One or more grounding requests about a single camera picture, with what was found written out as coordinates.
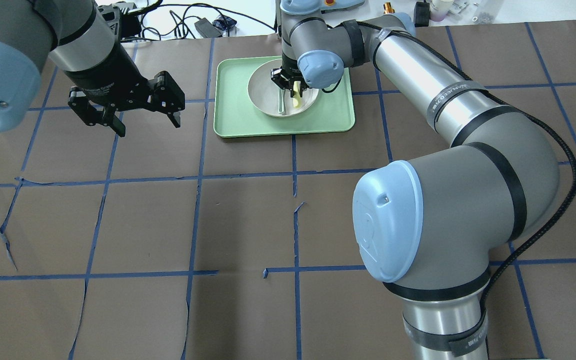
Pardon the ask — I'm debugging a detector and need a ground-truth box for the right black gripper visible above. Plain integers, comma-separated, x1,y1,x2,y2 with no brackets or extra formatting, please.
270,59,303,91

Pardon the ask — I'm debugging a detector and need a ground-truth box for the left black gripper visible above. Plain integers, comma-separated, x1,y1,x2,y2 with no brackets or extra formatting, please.
67,47,186,138

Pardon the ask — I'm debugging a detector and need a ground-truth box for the yellow plastic fork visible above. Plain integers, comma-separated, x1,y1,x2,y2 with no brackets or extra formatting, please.
291,80,303,109

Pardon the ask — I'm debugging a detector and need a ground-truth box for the white round plate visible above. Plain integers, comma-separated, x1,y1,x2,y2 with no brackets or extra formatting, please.
247,59,320,117

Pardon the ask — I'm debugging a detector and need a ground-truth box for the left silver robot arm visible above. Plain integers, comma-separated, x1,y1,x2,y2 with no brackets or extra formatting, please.
0,0,185,137

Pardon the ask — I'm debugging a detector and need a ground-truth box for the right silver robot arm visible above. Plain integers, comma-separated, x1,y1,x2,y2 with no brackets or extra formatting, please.
272,0,576,360

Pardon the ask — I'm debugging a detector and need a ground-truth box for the light green plastic spoon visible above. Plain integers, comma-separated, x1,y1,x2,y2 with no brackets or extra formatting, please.
278,88,286,116

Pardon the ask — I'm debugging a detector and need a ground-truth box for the light green tray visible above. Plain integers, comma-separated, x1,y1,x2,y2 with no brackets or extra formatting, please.
214,55,355,138

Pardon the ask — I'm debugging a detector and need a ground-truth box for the black power adapter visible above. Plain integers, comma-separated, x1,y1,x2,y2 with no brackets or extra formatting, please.
194,17,223,39

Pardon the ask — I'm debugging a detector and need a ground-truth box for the gold cylindrical tool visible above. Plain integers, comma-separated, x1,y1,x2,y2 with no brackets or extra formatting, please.
382,1,396,15

